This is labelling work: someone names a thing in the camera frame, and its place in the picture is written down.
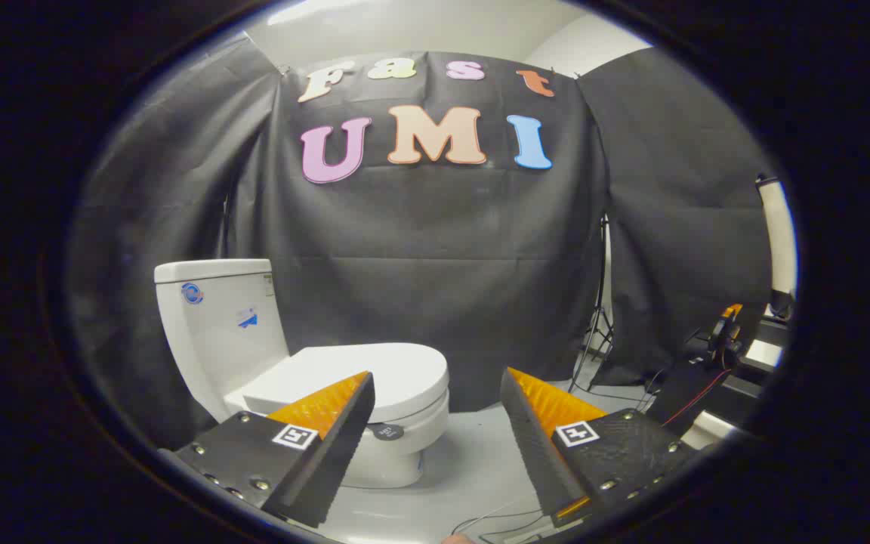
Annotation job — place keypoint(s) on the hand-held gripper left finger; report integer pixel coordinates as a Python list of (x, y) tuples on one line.
[(337, 453)]

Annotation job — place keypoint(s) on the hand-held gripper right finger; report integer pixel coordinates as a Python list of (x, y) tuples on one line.
[(533, 446)]

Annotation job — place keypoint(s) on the white toilet lid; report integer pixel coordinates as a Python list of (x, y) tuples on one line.
[(397, 370)]

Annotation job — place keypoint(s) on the white toilet seat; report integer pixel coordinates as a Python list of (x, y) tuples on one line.
[(429, 412)]

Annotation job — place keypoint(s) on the white ceramic toilet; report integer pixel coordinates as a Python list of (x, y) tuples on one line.
[(216, 332)]

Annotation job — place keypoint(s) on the black tripod light stand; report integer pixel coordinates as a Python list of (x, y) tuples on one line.
[(600, 302)]

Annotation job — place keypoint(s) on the black equipment stand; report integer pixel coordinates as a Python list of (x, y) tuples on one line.
[(695, 393)]

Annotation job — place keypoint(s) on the black backdrop cloth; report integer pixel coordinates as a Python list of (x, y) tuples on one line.
[(442, 249)]

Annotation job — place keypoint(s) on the orange and black device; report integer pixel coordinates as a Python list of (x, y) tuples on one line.
[(726, 336)]

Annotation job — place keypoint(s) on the white standing panel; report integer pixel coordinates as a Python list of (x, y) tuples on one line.
[(778, 234)]

